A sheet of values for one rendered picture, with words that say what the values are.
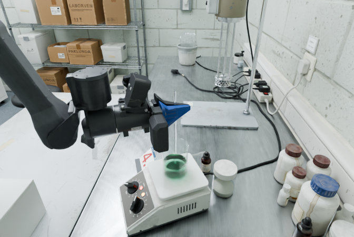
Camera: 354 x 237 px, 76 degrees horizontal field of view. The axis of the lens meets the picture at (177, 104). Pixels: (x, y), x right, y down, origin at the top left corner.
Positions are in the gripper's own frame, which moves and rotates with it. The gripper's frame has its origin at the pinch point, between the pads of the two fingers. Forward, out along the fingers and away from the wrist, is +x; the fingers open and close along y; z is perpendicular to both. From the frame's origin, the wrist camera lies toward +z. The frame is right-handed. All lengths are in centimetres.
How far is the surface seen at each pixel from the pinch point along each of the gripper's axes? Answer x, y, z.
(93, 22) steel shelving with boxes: -18, 231, -13
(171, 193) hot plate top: -2.9, -6.7, -16.7
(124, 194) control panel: -12.7, 1.0, -21.9
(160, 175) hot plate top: -4.0, -0.9, -16.6
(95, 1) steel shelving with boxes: -12, 235, 8
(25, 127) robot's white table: -45, 48, -25
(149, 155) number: -3.8, 13.4, -22.5
